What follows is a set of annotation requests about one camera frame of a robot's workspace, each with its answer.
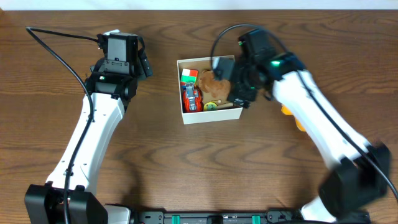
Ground brown plush toy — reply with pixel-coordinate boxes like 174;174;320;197
197;70;231;99

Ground multicoloured puzzle cube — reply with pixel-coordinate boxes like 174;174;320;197
180;68;198;85

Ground white cardboard box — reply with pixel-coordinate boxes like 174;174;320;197
177;57;243;124

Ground orange toy dinosaur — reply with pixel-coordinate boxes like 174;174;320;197
280;104;307;133

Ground yellow round toy with handle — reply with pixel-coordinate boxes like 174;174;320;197
203;100;234;111

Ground red toy car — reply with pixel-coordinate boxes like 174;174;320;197
183;83;203;113

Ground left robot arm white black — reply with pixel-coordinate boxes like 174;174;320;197
24;27;153;223

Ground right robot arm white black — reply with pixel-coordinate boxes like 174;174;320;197
210;24;396;223

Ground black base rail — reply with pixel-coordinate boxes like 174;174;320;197
104;203;373;224

